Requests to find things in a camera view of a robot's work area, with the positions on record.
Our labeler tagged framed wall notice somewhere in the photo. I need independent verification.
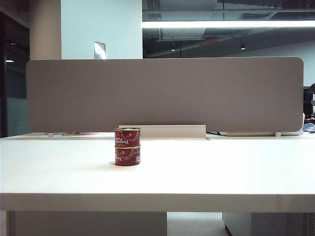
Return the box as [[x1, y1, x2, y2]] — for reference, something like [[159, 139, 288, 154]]
[[94, 41, 107, 60]]

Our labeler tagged red tomato paste can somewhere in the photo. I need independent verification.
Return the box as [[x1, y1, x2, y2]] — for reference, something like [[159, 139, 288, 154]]
[[114, 146, 142, 167], [114, 126, 142, 148]]

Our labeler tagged white desk modesty panel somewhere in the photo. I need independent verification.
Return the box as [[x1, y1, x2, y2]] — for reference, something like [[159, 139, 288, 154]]
[[6, 210, 168, 236]]

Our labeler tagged white flat desk device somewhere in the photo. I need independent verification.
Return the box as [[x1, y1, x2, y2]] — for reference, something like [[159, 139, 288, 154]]
[[220, 129, 305, 137]]

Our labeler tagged grey fabric desk partition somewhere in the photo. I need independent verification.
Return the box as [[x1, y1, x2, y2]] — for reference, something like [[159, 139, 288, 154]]
[[26, 56, 305, 133]]

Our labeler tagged black office chair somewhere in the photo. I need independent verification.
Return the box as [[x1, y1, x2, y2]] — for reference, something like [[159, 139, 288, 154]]
[[303, 86, 315, 117]]

